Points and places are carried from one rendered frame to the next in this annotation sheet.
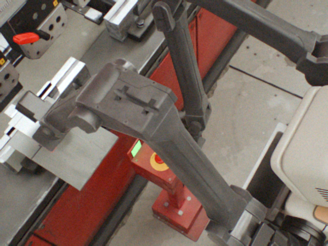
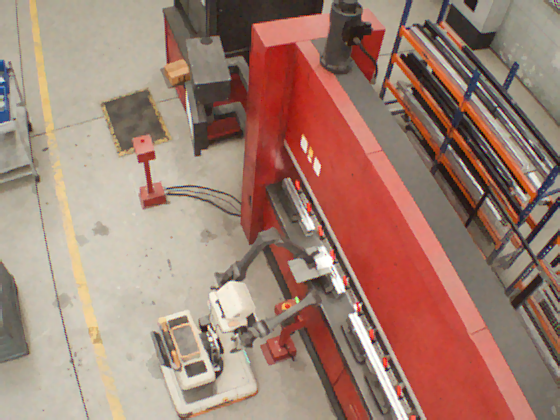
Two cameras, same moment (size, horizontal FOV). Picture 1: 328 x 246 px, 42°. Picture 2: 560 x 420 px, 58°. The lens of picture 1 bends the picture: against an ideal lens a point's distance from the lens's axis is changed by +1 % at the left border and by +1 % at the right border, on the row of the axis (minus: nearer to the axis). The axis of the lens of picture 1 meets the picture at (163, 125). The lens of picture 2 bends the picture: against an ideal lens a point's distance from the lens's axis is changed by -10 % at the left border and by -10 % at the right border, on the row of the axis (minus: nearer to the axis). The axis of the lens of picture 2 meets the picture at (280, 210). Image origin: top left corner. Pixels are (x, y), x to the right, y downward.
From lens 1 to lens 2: 2.97 m
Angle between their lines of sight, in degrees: 49
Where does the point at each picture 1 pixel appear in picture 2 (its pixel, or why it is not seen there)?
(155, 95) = (264, 239)
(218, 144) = (299, 391)
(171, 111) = (260, 242)
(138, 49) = (337, 323)
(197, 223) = (267, 351)
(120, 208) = not seen: hidden behind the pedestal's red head
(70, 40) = not seen: hidden behind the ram
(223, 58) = not seen: outside the picture
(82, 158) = (297, 268)
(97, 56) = (346, 307)
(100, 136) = (301, 277)
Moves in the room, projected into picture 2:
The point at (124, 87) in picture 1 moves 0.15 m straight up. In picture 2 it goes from (271, 236) to (273, 222)
